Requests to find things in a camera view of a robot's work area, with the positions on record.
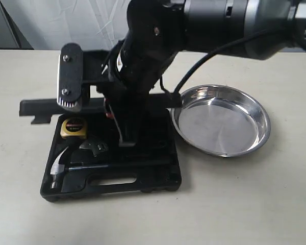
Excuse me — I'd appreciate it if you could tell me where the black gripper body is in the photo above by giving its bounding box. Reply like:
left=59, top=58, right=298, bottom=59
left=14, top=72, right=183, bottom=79
left=83, top=1, right=185, bottom=107

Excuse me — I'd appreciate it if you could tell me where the black plastic tool case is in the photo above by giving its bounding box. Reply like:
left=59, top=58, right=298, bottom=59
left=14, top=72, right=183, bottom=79
left=19, top=86, right=182, bottom=202

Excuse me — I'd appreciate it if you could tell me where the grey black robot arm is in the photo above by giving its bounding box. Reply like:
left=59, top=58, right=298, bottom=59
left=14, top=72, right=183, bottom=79
left=57, top=1, right=306, bottom=146

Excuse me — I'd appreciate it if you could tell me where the silver adjustable wrench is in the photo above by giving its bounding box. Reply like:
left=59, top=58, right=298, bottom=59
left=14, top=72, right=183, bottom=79
left=79, top=137, right=109, bottom=156

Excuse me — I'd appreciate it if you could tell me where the yellow black tape measure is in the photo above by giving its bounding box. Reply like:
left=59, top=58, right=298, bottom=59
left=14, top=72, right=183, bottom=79
left=60, top=117, right=88, bottom=139

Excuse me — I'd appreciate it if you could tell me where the white backdrop cloth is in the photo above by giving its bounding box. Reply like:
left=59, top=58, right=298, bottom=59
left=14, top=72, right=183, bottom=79
left=0, top=0, right=306, bottom=53

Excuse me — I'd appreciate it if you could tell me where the round stainless steel tray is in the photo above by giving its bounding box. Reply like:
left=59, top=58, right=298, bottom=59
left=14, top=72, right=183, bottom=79
left=170, top=85, right=271, bottom=158

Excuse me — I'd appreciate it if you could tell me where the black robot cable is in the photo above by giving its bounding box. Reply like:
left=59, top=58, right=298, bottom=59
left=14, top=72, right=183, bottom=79
left=158, top=28, right=294, bottom=108

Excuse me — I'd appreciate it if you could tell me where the claw hammer black handle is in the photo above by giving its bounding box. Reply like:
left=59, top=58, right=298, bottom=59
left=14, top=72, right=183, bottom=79
left=50, top=145, right=170, bottom=189

